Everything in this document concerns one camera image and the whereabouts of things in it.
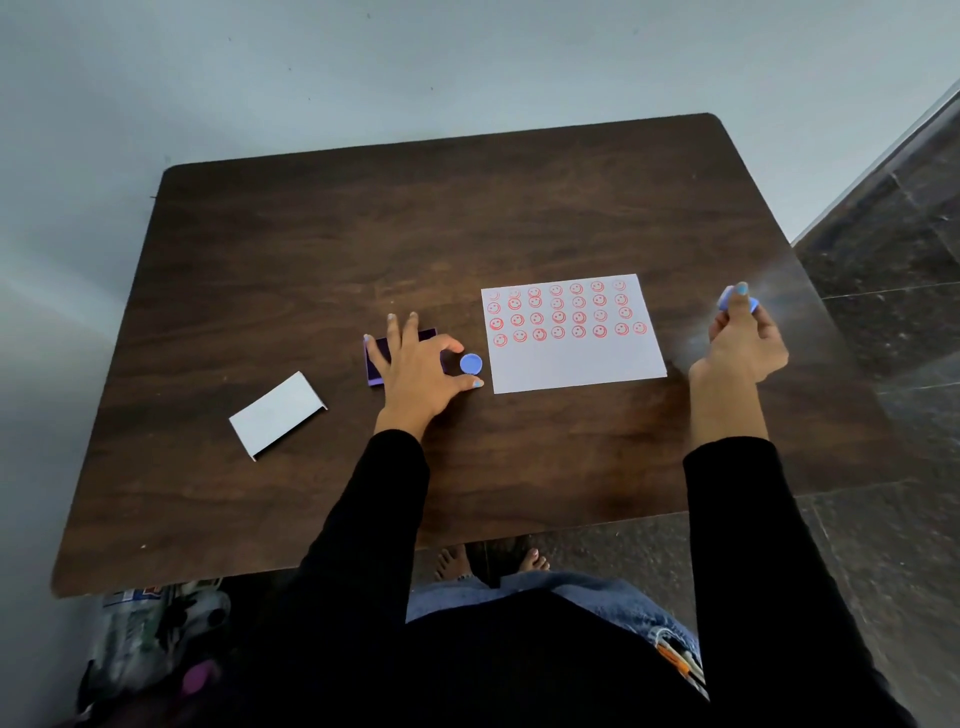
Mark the person's left hand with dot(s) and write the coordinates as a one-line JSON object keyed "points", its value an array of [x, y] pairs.
{"points": [[412, 382]]}

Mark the person's right hand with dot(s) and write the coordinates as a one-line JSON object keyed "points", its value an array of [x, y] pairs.
{"points": [[742, 349]]}

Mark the person's left thumb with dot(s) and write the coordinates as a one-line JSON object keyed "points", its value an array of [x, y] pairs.
{"points": [[463, 384]]}

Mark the person's right thumb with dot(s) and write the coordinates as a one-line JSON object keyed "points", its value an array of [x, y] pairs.
{"points": [[718, 324]]}

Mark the person's left little finger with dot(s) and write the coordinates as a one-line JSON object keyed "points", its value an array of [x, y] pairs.
{"points": [[374, 352]]}

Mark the person's left middle finger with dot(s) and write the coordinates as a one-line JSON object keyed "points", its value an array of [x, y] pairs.
{"points": [[412, 331]]}

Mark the purple ink pad box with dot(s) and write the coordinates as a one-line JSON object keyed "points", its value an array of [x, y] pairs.
{"points": [[381, 349]]}

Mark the blue round stamp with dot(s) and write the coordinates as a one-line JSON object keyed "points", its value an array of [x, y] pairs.
{"points": [[725, 299]]}

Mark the person's right forearm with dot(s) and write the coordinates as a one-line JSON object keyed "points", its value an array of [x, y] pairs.
{"points": [[757, 540]]}

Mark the person's left forearm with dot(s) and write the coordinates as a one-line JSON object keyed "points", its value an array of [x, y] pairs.
{"points": [[367, 540]]}

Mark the blue round stamp cap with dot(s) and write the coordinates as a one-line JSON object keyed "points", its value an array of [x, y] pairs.
{"points": [[470, 364]]}

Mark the white folded card lid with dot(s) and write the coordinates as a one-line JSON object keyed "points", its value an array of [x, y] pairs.
{"points": [[276, 415]]}

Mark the white paper with red stamps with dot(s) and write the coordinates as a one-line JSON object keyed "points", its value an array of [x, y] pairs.
{"points": [[577, 356]]}

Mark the person's left foot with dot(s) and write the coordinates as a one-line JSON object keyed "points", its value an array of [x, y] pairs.
{"points": [[453, 564]]}

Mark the person's foot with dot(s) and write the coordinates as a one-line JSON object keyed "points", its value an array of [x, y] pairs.
{"points": [[533, 561], [453, 564]]}

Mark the person's right foot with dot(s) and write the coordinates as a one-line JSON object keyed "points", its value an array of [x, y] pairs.
{"points": [[533, 561]]}

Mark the blue jeans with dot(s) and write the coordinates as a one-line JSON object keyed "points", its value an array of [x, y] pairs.
{"points": [[570, 594]]}

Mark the black top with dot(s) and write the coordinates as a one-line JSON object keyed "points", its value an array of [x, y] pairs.
{"points": [[525, 667]]}

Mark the patterned plastic bag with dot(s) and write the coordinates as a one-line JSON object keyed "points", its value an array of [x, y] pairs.
{"points": [[150, 645]]}

